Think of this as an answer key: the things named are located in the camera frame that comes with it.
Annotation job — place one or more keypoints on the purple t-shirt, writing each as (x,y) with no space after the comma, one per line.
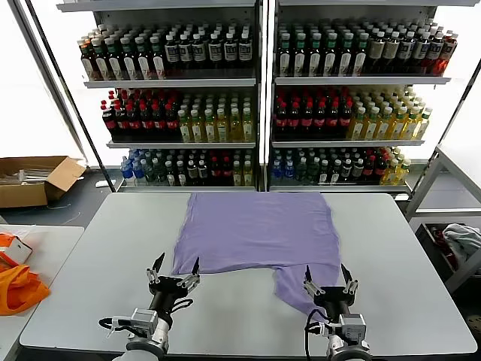
(255,233)

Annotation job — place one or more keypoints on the brown cardboard box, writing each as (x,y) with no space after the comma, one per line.
(22,195)

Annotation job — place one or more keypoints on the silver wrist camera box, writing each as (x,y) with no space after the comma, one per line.
(353,326)
(143,319)

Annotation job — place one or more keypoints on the cola bottle red cap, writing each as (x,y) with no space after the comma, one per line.
(146,124)
(281,122)
(226,173)
(370,169)
(345,121)
(215,173)
(171,123)
(158,124)
(133,124)
(332,122)
(294,122)
(121,124)
(307,122)
(380,167)
(109,124)
(319,122)

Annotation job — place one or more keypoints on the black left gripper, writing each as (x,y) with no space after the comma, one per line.
(167,287)

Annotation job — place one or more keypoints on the red drink bottle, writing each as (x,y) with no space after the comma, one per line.
(448,52)

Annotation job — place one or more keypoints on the dark tea bottle green label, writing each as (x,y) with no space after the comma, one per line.
(112,60)
(315,56)
(158,60)
(300,56)
(346,56)
(361,56)
(331,56)
(128,60)
(99,60)
(284,56)
(143,60)

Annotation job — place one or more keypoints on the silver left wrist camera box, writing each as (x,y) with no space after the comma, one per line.
(143,319)

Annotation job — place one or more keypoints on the grey white garment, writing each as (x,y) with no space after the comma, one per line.
(462,237)

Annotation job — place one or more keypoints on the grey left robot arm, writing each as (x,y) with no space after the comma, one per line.
(158,331)

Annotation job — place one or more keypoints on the grey metal shelf unit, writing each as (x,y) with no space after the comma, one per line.
(169,83)
(357,80)

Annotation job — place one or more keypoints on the crumpled clear plastic wrap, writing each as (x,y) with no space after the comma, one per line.
(24,232)

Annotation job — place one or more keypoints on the dark bottle white cap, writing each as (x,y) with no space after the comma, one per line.
(324,175)
(358,171)
(192,173)
(181,175)
(346,171)
(170,175)
(335,173)
(203,173)

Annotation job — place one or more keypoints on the small white floor object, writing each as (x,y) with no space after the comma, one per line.
(100,184)

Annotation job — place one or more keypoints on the small white carton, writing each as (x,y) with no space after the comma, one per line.
(19,251)

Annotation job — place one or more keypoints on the brown tea bottle white label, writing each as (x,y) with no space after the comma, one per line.
(87,62)

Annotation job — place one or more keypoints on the dark bottle beige label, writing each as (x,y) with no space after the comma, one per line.
(376,52)
(391,52)

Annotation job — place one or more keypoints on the blue water bottle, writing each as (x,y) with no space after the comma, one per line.
(126,172)
(138,171)
(288,171)
(277,171)

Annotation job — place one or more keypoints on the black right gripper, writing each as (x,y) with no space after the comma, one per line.
(334,297)

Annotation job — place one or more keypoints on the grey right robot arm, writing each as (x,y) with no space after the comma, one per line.
(345,347)

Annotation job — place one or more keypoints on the grey metal frame cart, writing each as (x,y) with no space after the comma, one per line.
(451,211)

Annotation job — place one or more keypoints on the white packing material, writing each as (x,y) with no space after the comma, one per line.
(26,176)

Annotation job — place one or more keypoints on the dark bottle blue-white label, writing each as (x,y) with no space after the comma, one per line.
(421,50)
(434,50)
(406,50)
(215,52)
(230,52)
(172,52)
(185,52)
(198,52)
(245,52)

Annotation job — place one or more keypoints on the green drink bottle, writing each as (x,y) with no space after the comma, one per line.
(300,172)
(312,172)
(150,173)
(160,173)

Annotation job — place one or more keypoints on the orange fabric bag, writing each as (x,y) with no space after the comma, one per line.
(19,289)

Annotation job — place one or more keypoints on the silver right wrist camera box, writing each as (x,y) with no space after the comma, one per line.
(353,326)

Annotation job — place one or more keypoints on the black storage bin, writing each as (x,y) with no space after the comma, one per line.
(428,240)

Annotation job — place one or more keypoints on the red garment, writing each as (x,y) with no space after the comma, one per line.
(439,235)

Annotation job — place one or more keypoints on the dark slanted frame post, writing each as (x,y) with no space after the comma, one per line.
(85,128)
(455,113)

